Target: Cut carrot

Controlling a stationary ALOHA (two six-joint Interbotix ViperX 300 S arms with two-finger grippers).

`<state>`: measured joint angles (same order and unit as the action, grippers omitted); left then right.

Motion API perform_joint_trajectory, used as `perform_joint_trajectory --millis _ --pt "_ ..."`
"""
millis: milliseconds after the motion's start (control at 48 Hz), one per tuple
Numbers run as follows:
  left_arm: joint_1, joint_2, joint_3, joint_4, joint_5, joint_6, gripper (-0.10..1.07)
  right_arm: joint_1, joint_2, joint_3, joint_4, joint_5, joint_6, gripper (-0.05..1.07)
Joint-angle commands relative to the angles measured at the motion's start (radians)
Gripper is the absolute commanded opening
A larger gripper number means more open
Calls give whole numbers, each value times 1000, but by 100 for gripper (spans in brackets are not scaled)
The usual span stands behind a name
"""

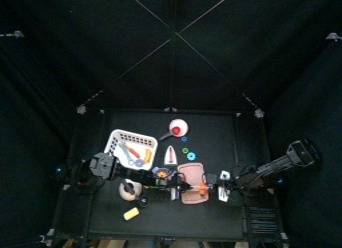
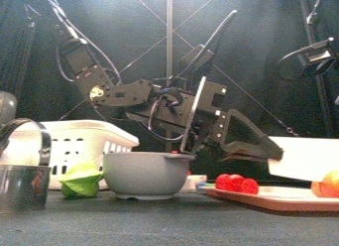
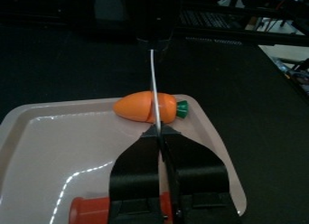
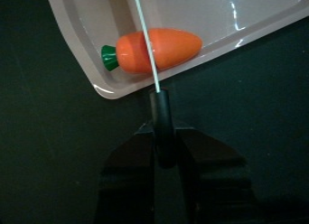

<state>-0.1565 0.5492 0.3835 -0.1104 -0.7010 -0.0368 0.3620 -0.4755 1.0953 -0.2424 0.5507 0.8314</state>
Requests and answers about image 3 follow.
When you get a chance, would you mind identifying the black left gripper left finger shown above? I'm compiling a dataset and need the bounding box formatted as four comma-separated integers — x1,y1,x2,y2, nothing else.
106,124,165,224

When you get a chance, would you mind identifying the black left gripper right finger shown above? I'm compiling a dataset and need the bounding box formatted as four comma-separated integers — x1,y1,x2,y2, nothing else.
160,124,243,224

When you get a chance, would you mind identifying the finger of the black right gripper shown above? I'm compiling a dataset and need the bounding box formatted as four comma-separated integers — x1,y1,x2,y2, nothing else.
136,37,153,54
153,37,172,62

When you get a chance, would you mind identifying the white toy knife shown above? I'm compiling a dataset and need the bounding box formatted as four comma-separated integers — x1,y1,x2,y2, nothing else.
148,49,163,135

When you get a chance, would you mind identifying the orange carrot half green stem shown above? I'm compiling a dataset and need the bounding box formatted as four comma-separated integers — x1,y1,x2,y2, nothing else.
153,91,189,125

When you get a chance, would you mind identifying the orange carrot tip half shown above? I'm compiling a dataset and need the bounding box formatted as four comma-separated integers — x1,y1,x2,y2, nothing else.
110,90,156,124

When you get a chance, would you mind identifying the red toy sausage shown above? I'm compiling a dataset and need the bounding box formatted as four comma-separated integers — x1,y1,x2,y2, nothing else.
68,191,175,224

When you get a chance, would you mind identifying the pink plastic tray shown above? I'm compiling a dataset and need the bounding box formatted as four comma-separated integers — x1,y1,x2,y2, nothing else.
0,94,247,224

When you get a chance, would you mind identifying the black metal frame rail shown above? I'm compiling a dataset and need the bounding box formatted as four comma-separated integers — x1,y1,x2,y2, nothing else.
175,23,309,48

